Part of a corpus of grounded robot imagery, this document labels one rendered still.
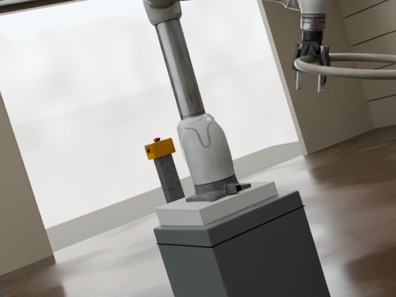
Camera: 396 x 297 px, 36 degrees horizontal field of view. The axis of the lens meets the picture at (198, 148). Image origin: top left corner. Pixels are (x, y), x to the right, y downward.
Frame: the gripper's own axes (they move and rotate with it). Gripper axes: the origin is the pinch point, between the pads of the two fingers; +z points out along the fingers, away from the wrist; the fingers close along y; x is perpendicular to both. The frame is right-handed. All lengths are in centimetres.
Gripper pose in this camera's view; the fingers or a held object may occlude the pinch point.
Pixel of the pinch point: (310, 85)
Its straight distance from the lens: 235.1
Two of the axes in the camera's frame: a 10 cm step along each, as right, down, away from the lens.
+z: 0.0, 9.7, 2.6
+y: 6.7, 1.9, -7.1
